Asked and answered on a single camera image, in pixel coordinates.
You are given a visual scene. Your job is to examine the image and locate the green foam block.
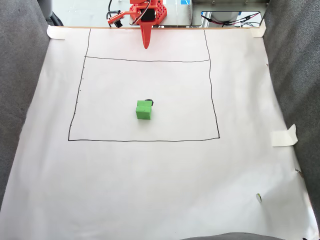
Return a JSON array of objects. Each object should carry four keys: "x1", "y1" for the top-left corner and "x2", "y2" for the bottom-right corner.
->
[{"x1": 135, "y1": 99, "x2": 153, "y2": 121}]

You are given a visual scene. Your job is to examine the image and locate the white cylindrical container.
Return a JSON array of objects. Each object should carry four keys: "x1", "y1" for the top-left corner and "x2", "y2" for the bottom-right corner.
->
[{"x1": 208, "y1": 11, "x2": 240, "y2": 26}]

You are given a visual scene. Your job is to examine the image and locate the grey felt panel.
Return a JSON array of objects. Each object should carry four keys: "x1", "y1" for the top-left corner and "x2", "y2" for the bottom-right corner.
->
[
  {"x1": 0, "y1": 0, "x2": 51, "y2": 205},
  {"x1": 261, "y1": 0, "x2": 320, "y2": 227},
  {"x1": 179, "y1": 232, "x2": 287, "y2": 240}
]

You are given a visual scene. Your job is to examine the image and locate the white paper sheet drawn lines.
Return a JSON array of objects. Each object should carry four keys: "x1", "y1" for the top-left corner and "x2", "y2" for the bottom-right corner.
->
[{"x1": 0, "y1": 26, "x2": 320, "y2": 240}]

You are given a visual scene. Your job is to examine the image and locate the white folded tape piece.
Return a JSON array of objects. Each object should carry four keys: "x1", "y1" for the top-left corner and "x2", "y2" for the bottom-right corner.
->
[{"x1": 271, "y1": 123, "x2": 299, "y2": 148}]

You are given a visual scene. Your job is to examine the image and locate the orange gripper camera mount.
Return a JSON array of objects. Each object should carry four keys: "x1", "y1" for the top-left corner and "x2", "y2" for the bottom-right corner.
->
[{"x1": 107, "y1": 11, "x2": 125, "y2": 28}]

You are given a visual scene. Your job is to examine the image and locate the black camera cable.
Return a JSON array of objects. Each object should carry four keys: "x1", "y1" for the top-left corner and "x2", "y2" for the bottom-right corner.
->
[{"x1": 107, "y1": 0, "x2": 121, "y2": 20}]

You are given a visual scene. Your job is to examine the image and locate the red and black cable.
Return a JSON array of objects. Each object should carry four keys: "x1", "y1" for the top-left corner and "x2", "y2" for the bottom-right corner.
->
[{"x1": 201, "y1": 13, "x2": 261, "y2": 28}]

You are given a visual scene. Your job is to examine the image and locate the grey metal frame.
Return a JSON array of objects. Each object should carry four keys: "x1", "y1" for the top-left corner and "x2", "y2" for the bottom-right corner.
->
[{"x1": 191, "y1": 0, "x2": 270, "y2": 13}]

